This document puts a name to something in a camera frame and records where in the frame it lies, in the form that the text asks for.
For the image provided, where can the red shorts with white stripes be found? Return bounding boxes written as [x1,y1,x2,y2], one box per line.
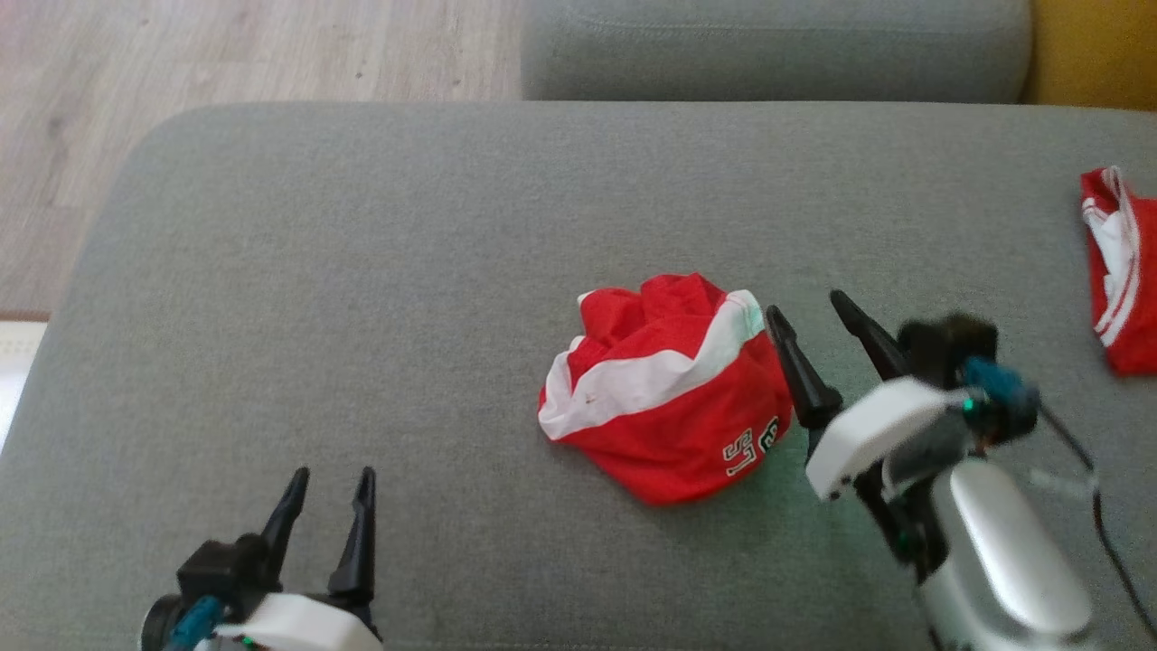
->
[1079,165,1157,377]

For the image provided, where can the grey fabric sofa seat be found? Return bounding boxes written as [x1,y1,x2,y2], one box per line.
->
[0,101,1157,651]

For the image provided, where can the right camera cable blue plug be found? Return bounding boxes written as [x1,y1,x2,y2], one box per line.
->
[961,355,1157,638]

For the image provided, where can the grey fabric sofa section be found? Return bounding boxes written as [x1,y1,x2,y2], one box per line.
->
[522,0,1034,103]

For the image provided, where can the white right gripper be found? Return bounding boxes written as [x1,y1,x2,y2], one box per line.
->
[764,289,974,503]

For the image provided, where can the red basketball jersey white trim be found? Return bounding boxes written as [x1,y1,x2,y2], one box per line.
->
[537,271,796,507]

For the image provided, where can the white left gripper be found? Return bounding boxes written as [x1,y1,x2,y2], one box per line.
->
[212,467,385,651]

